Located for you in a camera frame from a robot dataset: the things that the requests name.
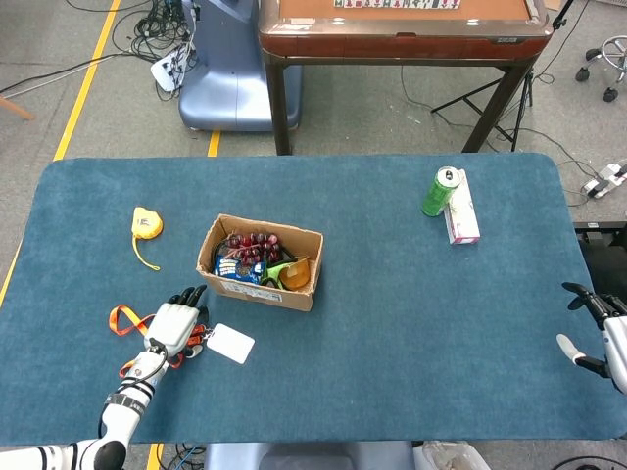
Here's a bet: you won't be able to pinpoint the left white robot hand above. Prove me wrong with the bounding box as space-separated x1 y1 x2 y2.
143 284 211 366

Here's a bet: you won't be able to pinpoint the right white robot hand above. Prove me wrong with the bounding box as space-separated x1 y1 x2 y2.
555 281 627 396

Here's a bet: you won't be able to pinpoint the orange lanyard with badge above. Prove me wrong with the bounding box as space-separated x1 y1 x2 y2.
108 305 256 378

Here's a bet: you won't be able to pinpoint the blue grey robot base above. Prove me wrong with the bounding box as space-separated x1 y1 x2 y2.
178 0 304 132

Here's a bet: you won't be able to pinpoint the brown cardboard box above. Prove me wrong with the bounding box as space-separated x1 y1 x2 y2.
196 213 325 313

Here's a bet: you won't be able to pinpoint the yellow tape measure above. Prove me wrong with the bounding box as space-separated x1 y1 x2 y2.
130 206 165 272

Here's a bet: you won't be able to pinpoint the bunch of purple grapes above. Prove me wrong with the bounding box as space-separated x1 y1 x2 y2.
223 232 283 265

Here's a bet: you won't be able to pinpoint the green plastic object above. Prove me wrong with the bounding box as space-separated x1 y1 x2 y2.
262 261 295 288

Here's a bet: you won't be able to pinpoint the orange translucent bowl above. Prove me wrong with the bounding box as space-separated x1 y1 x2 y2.
277 257 313 292

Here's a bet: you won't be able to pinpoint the white power strip grey buttons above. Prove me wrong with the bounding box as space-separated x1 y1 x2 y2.
581 163 627 200

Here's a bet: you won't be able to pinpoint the grey blue robot torso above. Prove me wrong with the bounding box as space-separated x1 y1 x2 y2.
203 442 415 470

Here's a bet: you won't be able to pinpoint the pink and white carton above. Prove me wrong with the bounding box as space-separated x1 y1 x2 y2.
443 169 481 246

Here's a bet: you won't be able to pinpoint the clear plastic bag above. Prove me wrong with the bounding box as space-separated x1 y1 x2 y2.
413 440 486 470

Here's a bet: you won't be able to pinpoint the blue felt table mat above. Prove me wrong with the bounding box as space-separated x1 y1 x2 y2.
0 152 627 447

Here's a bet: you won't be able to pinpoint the green drink can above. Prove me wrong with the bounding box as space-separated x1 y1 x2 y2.
420 165 462 218

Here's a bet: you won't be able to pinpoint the black tripod stand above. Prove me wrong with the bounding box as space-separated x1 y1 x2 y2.
430 0 577 152

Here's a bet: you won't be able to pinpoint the white power strip with plugs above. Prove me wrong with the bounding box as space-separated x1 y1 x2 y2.
150 41 197 93

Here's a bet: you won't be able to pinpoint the light wooden leg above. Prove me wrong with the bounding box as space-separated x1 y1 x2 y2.
0 95 35 121

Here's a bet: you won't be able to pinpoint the chrome rolling stool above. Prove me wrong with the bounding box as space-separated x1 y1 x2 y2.
575 34 627 103

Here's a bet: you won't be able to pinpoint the brown mahjong table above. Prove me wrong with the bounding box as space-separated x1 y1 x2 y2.
258 0 555 157

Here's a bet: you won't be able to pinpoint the row of face-up mahjong tiles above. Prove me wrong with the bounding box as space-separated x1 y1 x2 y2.
334 0 461 10

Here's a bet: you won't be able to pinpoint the black cable coil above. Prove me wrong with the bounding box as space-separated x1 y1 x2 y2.
212 234 231 268

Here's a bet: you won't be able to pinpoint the black equipment frame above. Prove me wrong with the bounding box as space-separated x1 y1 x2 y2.
572 220 627 314

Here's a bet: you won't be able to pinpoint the tangle of black cables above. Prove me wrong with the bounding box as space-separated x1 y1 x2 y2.
112 0 197 65

